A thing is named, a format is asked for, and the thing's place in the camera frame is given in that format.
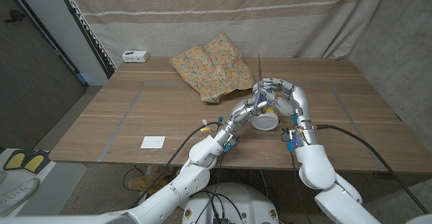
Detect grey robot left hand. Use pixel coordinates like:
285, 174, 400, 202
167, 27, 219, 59
214, 96, 271, 147

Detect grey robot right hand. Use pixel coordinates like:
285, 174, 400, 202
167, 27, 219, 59
259, 78, 320, 148

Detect grey scissors with tan grips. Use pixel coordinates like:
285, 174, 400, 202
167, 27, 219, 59
252, 53, 275, 117

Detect crumpled brown paper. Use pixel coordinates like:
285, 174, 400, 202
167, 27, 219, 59
128, 165, 176, 195

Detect white yellow wipes canister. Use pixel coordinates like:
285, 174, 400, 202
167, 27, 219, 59
250, 82, 280, 132

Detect floral patterned cloth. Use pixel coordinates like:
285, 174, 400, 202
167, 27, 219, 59
170, 32, 257, 103

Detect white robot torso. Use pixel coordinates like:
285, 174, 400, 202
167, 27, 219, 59
182, 182, 279, 224

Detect white paper slip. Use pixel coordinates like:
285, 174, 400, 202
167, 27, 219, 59
140, 136, 166, 150

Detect beige striped curtain backdrop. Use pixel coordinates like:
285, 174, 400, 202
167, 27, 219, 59
62, 0, 392, 60

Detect white power strip box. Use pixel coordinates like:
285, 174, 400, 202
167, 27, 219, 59
121, 50, 151, 63

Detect yellow black foot pad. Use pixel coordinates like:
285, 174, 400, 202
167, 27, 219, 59
2, 149, 30, 171
28, 151, 51, 174

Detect dark grey door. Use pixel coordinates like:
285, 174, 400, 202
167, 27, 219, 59
0, 0, 86, 150

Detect white sneaker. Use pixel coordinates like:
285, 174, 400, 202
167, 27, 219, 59
0, 177, 41, 215

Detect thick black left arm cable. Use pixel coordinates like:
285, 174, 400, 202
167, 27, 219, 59
130, 121, 221, 208

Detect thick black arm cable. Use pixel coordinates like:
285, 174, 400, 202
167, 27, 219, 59
130, 121, 221, 208
315, 123, 430, 215

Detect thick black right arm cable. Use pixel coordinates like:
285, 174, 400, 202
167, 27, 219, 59
315, 123, 430, 215

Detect perforated metal rail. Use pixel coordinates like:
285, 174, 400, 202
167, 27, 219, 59
53, 0, 117, 80

